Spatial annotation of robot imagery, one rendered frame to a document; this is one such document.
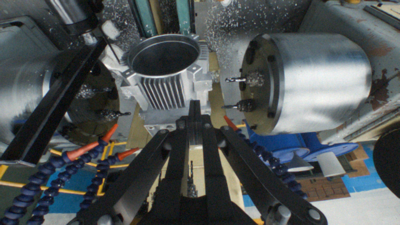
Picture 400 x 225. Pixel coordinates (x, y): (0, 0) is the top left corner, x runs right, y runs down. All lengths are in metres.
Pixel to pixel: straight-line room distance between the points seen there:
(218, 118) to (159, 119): 0.20
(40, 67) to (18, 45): 0.25
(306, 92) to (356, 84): 0.10
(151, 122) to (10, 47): 0.46
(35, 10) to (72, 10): 0.37
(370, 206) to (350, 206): 0.52
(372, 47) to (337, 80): 0.13
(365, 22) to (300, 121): 0.28
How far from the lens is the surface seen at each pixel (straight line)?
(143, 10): 0.41
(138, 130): 0.46
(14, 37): 0.65
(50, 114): 0.25
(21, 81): 0.42
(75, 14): 0.32
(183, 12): 0.39
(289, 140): 1.68
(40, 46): 0.69
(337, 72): 0.35
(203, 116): 0.17
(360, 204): 6.37
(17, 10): 0.73
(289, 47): 0.32
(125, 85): 0.33
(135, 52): 0.37
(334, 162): 2.20
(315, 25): 0.58
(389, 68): 0.44
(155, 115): 0.31
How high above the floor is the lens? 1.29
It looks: 35 degrees down
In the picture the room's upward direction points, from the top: 176 degrees clockwise
